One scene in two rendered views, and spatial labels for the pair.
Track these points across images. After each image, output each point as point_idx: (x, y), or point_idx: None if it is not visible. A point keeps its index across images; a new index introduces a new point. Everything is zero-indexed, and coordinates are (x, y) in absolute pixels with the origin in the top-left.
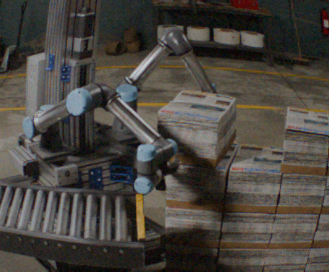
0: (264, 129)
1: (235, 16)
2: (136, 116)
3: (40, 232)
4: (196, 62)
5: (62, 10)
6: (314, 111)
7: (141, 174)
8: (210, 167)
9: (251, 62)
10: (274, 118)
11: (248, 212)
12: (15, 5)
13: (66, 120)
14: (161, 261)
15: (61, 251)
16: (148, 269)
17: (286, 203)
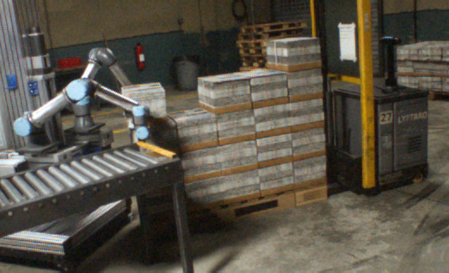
0: (124, 142)
1: (60, 79)
2: (118, 94)
3: (98, 180)
4: (121, 69)
5: (12, 29)
6: None
7: (139, 125)
8: (164, 123)
9: None
10: (127, 135)
11: (197, 149)
12: None
13: None
14: (129, 223)
15: (122, 187)
16: (125, 231)
17: (225, 136)
